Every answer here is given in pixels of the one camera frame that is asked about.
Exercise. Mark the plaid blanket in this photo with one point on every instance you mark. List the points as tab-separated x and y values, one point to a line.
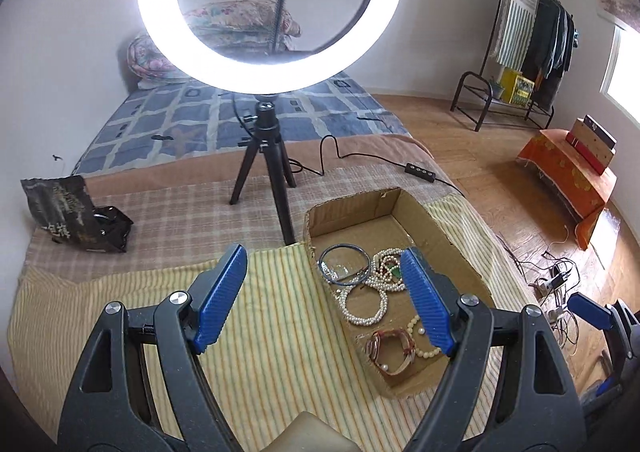
190	212

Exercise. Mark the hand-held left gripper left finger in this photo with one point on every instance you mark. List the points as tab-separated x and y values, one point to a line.
220	297

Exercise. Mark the pink floral pillow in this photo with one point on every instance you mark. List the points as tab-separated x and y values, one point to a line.
150	61

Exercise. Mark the window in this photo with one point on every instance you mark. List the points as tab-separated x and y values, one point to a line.
625	76

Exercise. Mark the orange cloth covered table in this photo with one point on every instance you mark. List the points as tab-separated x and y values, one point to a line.
560	166

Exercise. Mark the dark hanging clothes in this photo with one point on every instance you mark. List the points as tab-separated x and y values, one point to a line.
547	41

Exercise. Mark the shallow cardboard box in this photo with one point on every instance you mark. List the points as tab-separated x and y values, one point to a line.
360	227

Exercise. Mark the white power strip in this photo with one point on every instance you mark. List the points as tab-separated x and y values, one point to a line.
550	281

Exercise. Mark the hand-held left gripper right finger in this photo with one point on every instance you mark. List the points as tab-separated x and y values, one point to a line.
427	302

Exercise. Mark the black printed bag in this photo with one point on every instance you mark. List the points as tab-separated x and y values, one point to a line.
65	212

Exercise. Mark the striped hanging towel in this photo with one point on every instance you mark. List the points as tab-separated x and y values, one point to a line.
517	16

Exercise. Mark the yellow striped cloth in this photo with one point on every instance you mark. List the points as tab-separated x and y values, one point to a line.
275	357

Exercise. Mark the yellow box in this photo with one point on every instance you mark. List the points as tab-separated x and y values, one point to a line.
517	86

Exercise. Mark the dark blue bangle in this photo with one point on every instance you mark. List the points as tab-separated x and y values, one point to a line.
320	264

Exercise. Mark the tan and red box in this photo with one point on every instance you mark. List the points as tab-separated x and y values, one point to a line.
590	144

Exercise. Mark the blue patterned bed sheet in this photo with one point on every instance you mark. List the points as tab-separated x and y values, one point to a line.
165	116

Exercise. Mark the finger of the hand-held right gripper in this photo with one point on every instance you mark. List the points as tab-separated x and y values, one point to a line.
607	384
590	311

